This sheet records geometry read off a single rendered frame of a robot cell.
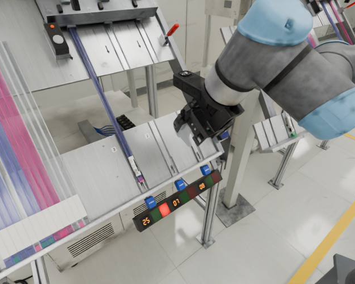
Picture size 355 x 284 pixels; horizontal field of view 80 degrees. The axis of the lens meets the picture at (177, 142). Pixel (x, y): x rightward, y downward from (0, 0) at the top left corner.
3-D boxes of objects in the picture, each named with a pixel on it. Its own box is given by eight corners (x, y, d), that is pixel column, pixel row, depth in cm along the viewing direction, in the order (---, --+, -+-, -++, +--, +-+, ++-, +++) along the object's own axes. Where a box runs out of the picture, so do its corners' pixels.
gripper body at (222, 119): (195, 149, 44) (223, 120, 34) (174, 115, 46) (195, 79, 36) (220, 136, 48) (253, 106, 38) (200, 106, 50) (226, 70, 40)
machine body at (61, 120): (174, 208, 141) (173, 133, 102) (64, 278, 108) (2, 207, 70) (130, 155, 182) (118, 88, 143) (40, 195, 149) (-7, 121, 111)
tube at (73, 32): (142, 180, 63) (143, 180, 62) (138, 182, 62) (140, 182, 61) (71, 24, 62) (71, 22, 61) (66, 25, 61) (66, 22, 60)
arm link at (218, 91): (205, 59, 32) (240, 50, 36) (194, 79, 36) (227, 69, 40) (233, 98, 31) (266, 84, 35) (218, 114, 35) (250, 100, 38)
